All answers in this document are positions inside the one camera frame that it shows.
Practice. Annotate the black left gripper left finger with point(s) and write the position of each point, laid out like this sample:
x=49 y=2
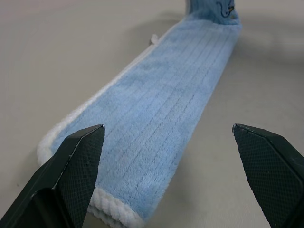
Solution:
x=59 y=180

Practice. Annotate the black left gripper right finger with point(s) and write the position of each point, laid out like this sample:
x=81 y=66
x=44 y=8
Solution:
x=268 y=175

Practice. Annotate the blue towel with white trim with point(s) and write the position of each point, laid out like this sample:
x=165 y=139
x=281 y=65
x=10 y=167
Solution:
x=164 y=99

